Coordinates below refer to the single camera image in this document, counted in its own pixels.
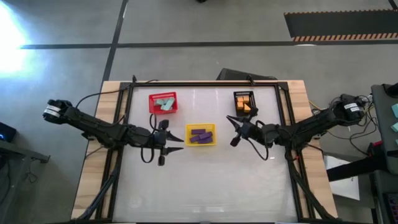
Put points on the black hazard-striped floor mat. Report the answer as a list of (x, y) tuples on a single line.
[(342, 25)]

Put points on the black aluminium table frame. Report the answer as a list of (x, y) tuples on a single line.
[(202, 84)]

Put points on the gray cart top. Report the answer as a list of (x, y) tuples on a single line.
[(385, 130)]

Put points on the long teal block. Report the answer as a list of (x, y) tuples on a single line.
[(169, 104)]

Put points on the black diagonal frame strut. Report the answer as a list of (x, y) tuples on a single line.
[(102, 193), (311, 199)]

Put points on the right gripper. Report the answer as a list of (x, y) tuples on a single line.
[(250, 130)]

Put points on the white paper sheet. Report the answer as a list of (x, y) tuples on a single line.
[(342, 183)]

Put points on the red plastic basket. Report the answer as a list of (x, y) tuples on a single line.
[(163, 94)]

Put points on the small teal block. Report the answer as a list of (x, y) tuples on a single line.
[(159, 102)]

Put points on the black device blue light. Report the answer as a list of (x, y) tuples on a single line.
[(6, 132)]

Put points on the teal block on cart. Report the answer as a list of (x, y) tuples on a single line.
[(395, 110), (395, 127)]

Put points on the dark gray cabinet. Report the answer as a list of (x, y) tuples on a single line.
[(381, 186)]

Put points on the black angled bar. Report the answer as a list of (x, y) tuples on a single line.
[(354, 169)]

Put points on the black plastic basket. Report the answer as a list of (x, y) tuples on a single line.
[(244, 93)]

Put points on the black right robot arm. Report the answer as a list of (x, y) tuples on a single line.
[(311, 129)]

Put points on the black monitor back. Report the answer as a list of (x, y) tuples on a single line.
[(236, 74)]

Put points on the yellow plastic basket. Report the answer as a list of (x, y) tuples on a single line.
[(201, 126)]

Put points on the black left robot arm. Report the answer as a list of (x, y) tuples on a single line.
[(99, 130)]

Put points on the purple rectangular block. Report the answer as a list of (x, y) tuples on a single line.
[(206, 135), (198, 131), (194, 139)]

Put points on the gray metal desk frame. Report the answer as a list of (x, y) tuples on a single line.
[(18, 152)]

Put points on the orange cube block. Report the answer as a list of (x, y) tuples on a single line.
[(247, 108), (246, 99), (239, 105)]

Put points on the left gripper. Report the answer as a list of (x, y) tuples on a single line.
[(160, 138)]

